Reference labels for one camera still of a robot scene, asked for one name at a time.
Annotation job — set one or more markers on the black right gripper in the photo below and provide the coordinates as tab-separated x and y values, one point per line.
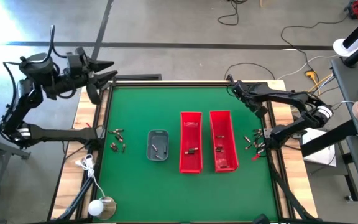
250	95

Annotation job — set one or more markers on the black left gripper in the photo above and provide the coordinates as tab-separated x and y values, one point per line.
76	70

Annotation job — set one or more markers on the small silver battery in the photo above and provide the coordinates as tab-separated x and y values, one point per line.
158	157
259	151
261	144

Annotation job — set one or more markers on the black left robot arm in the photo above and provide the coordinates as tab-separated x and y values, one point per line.
57	134

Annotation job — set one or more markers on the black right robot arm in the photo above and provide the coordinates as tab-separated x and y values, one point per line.
291	96

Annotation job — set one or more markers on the flat black bar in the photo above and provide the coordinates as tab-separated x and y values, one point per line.
135	76

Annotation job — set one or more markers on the red plastic storage bin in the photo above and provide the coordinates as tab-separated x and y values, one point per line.
227	127
190	133

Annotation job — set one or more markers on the grey plastic tray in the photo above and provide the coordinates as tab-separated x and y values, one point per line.
158	137

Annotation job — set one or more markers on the black diagonal beam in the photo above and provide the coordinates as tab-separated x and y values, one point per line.
328	140

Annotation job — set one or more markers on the white box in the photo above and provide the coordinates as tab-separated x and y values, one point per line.
322	155

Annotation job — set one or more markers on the grey side table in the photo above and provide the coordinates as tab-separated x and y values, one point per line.
346	77

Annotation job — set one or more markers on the black diagonal brace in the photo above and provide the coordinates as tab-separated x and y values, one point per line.
78	197
287	193

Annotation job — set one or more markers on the green table mat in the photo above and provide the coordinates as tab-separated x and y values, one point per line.
166	193

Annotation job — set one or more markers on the white ball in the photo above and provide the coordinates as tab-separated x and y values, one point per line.
95	208

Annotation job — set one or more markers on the round metal base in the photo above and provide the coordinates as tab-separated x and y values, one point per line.
110	208

